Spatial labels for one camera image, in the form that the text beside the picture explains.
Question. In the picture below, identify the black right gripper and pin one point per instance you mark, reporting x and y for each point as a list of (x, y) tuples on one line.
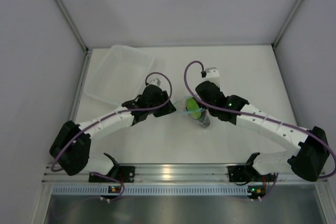
[(218, 86)]

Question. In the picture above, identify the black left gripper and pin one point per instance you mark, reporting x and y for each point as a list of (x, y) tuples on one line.
[(167, 108)]

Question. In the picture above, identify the fake green vegetable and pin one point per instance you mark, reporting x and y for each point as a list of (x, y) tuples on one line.
[(193, 109)]

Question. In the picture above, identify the clear zip top bag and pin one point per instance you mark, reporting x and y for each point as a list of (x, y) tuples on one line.
[(180, 109)]

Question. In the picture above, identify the fake purple grape bunch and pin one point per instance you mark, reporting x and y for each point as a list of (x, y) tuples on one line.
[(204, 121)]

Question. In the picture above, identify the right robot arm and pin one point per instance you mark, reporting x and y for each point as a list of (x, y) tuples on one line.
[(306, 151)]

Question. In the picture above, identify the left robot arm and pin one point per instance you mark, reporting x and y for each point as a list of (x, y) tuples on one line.
[(71, 149)]

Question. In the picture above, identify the white perforated plastic basket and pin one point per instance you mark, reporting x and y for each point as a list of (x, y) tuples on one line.
[(120, 75)]

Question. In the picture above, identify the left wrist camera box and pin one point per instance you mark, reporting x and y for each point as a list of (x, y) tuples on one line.
[(156, 82)]

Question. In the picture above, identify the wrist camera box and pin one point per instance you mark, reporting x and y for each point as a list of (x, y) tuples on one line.
[(210, 73), (156, 82)]

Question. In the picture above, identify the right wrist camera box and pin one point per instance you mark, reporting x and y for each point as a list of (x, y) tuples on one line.
[(210, 73)]

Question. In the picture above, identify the aluminium mounting rail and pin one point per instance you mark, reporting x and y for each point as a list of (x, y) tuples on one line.
[(154, 174)]

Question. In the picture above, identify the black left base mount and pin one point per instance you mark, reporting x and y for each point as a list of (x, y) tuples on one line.
[(123, 173)]

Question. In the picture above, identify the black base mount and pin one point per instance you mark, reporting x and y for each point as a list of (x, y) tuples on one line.
[(241, 174), (123, 173)]

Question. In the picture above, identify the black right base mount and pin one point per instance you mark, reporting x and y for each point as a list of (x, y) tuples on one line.
[(241, 174)]

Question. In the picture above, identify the slotted grey cable duct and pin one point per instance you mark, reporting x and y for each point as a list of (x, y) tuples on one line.
[(154, 190)]

